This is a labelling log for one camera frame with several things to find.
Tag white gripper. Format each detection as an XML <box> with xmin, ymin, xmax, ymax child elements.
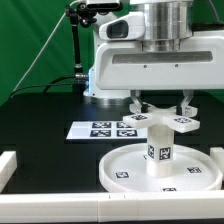
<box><xmin>94</xmin><ymin>12</ymin><xmax>224</xmax><ymax>115</ymax></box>

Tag white cross-shaped table base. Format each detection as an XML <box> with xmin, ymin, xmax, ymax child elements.
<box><xmin>123</xmin><ymin>106</ymin><xmax>200</xmax><ymax>133</ymax></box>

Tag white round table top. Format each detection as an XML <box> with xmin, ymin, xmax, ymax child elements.
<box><xmin>99</xmin><ymin>143</ymin><xmax>223</xmax><ymax>192</ymax></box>

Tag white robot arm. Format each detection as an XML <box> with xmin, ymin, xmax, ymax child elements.
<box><xmin>85</xmin><ymin>0</ymin><xmax>224</xmax><ymax>117</ymax></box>

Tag white marker plate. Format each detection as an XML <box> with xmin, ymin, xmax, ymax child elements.
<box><xmin>66</xmin><ymin>121</ymin><xmax>147</xmax><ymax>140</ymax></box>

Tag white U-shaped border fence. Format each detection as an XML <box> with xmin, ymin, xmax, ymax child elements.
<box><xmin>0</xmin><ymin>147</ymin><xmax>224</xmax><ymax>223</ymax></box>

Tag black cables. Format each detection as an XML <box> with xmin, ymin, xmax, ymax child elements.
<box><xmin>9</xmin><ymin>74</ymin><xmax>88</xmax><ymax>100</ymax></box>

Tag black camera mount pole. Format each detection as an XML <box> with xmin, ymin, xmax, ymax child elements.
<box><xmin>65</xmin><ymin>3</ymin><xmax>96</xmax><ymax>84</ymax></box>

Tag white cable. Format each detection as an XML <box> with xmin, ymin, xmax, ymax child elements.
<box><xmin>12</xmin><ymin>0</ymin><xmax>84</xmax><ymax>93</ymax></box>

